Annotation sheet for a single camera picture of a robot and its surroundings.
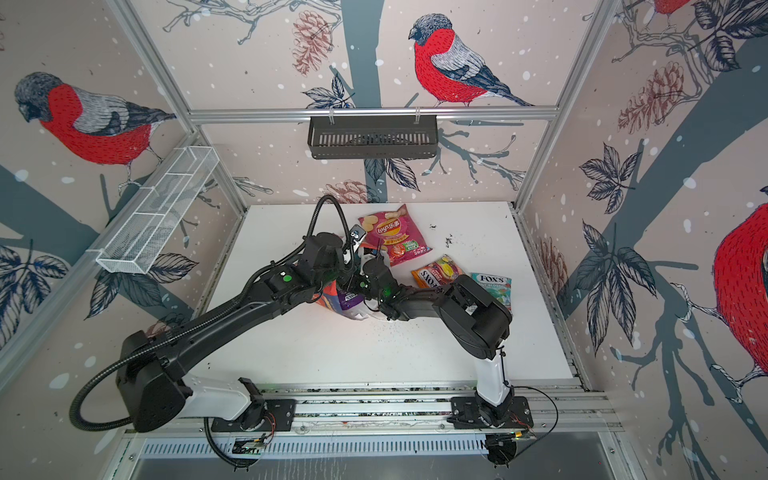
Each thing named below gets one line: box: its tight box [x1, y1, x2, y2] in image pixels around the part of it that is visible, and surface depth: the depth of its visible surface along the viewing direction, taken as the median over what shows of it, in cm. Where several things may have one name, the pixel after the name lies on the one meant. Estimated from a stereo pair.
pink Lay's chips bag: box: [358, 204, 433, 267], surface depth 106 cm
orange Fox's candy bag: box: [411, 254, 464, 289], surface depth 100 cm
